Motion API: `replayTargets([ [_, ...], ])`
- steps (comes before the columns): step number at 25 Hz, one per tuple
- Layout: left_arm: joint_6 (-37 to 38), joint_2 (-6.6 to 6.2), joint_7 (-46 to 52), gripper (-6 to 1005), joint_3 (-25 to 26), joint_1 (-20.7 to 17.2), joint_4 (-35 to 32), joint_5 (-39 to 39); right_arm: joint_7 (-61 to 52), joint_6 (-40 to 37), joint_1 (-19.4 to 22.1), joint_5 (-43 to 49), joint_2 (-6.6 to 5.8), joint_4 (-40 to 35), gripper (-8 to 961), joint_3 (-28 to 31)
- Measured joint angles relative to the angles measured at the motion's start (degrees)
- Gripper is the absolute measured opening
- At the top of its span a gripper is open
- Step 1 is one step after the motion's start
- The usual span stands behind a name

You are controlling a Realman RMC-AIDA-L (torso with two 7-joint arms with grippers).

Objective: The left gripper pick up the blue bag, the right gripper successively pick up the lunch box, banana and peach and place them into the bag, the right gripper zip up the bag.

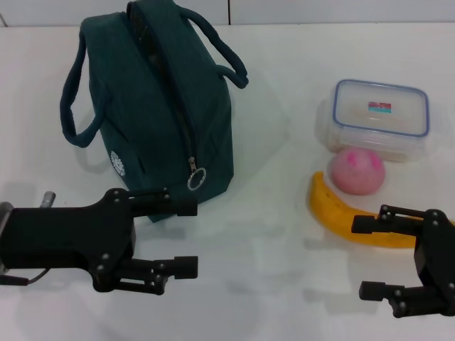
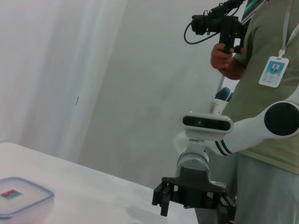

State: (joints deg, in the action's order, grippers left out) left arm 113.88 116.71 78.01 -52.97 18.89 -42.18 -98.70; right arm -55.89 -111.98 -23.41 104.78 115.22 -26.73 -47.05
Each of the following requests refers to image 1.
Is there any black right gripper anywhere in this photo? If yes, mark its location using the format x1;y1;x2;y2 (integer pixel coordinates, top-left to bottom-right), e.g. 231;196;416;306
351;204;455;320

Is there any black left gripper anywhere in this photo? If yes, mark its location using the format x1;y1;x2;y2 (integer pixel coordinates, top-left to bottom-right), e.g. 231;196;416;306
0;189;198;296

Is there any yellow banana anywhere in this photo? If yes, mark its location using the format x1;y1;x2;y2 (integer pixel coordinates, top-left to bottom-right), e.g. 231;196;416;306
308;170;455;249

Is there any pink ball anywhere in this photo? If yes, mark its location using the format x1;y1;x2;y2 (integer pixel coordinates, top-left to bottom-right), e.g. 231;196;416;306
330;148;387;196

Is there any dark teal insulated lunch bag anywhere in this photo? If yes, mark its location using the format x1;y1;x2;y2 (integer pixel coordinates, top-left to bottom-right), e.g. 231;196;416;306
59;0;249;224

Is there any clear container with blue-rimmed lid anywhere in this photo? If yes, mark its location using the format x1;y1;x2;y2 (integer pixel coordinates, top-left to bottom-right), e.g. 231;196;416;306
326;78;430;163

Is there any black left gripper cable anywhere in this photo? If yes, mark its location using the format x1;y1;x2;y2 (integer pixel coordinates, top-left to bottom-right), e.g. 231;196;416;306
0;269;50;286

